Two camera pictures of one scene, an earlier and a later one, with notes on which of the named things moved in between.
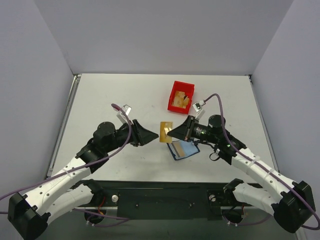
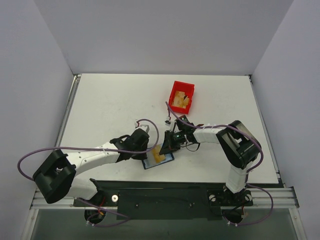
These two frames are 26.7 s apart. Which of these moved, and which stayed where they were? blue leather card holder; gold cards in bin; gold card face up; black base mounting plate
Moved: blue leather card holder; gold card face up
Stayed: black base mounting plate; gold cards in bin
